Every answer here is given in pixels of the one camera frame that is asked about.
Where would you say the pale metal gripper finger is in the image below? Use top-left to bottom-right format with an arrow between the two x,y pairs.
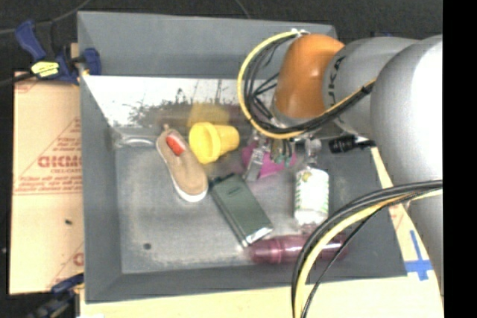
244,148 -> 266,182

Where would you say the white bottle with green print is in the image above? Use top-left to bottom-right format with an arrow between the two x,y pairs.
293,166 -> 331,226

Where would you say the grey metal bin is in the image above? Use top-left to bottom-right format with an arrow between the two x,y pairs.
76,10 -> 409,303

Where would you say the maroon plastic bottle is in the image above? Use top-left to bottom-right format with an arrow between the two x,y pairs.
248,233 -> 350,265

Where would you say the magenta plastic toy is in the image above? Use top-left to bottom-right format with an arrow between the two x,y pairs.
241,144 -> 298,180

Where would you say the yellow plastic cup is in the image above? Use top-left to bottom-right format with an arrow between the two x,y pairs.
187,121 -> 241,165

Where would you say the black cylinder on white bracket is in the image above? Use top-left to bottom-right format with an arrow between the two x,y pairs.
304,134 -> 376,162

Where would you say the brown cardboard board red print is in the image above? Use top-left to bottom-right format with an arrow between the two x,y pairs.
7,71 -> 86,296

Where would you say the dark green flat block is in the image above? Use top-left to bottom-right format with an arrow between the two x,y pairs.
208,172 -> 274,248

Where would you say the tan shoe with red insole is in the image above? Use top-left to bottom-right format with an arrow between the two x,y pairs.
155,127 -> 210,203

